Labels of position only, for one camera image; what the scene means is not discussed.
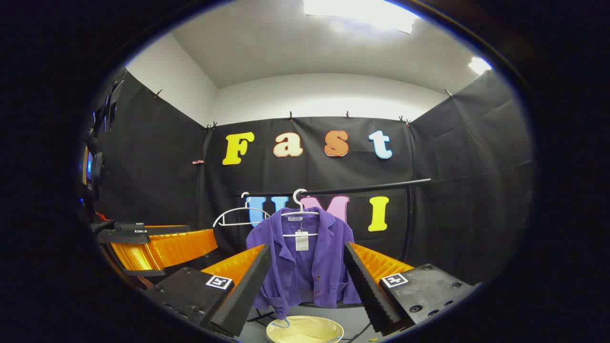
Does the black clothes rack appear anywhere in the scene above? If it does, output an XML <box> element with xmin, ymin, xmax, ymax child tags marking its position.
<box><xmin>233</xmin><ymin>178</ymin><xmax>432</xmax><ymax>329</ymax></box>

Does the long ceiling light panel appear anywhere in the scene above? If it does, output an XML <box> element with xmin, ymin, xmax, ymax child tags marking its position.
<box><xmin>303</xmin><ymin>0</ymin><xmax>420</xmax><ymax>34</ymax></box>

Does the white clothes hanger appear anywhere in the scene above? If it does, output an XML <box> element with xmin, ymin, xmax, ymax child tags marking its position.
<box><xmin>213</xmin><ymin>192</ymin><xmax>271</xmax><ymax>228</ymax></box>
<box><xmin>281</xmin><ymin>189</ymin><xmax>320</xmax><ymax>237</ymax></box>

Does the black backdrop cloth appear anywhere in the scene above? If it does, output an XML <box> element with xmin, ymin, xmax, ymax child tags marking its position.
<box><xmin>91</xmin><ymin>69</ymin><xmax>534</xmax><ymax>286</ymax></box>

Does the beige laundry hamper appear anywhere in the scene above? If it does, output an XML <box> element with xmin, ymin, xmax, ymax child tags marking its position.
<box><xmin>266</xmin><ymin>315</ymin><xmax>345</xmax><ymax>343</ymax></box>

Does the row of dark backdrop clips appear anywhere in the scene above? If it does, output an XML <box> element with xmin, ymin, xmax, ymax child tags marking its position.
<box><xmin>153</xmin><ymin>88</ymin><xmax>454</xmax><ymax>131</ymax></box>

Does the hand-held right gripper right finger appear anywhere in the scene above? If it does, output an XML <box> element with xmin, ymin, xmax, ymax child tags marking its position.
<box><xmin>343</xmin><ymin>242</ymin><xmax>479</xmax><ymax>334</ymax></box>

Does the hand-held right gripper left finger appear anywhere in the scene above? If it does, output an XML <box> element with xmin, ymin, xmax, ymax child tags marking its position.
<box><xmin>143</xmin><ymin>244</ymin><xmax>273</xmax><ymax>338</ymax></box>

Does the purple ribbed jacket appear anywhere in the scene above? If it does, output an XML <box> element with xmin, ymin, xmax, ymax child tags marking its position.
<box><xmin>245</xmin><ymin>206</ymin><xmax>361</xmax><ymax>320</ymax></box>

